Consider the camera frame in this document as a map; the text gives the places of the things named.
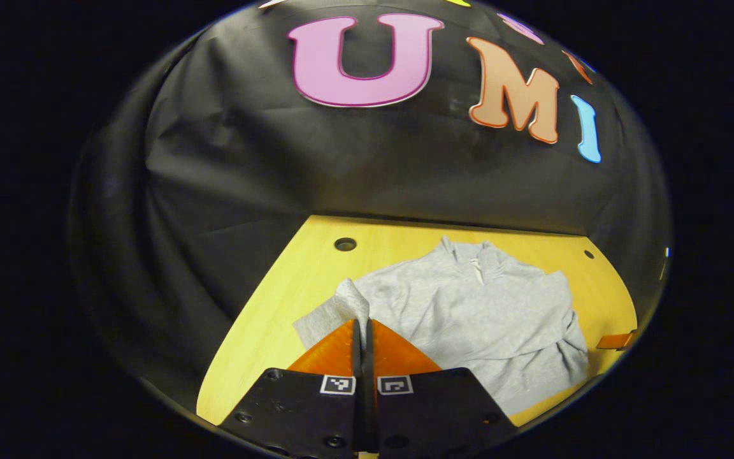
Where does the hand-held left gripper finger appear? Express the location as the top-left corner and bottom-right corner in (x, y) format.
(217, 318), (366, 458)
(365, 318), (519, 458)

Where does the grey sweatshirt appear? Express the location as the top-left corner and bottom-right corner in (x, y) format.
(292, 236), (591, 418)

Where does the black backdrop cloth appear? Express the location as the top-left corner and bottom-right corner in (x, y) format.
(68, 0), (672, 409)

